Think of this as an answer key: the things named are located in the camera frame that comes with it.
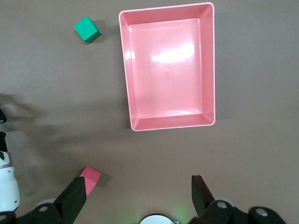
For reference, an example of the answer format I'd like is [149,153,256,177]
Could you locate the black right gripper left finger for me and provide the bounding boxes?
[0,176,87,224]

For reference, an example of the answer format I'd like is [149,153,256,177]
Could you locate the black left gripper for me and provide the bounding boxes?
[0,107,7,152]

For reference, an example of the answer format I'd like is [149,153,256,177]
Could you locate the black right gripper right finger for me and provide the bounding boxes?
[188,175,289,224]

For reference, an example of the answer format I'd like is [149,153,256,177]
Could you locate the pink foam cube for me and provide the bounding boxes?
[80,166,101,196]

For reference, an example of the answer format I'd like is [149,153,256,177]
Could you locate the brown table mat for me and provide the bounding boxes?
[0,0,299,224]

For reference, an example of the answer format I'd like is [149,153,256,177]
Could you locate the green foam cube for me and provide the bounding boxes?
[74,15,103,44]

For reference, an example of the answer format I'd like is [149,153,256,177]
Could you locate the pink plastic tray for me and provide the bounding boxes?
[118,1,215,133]

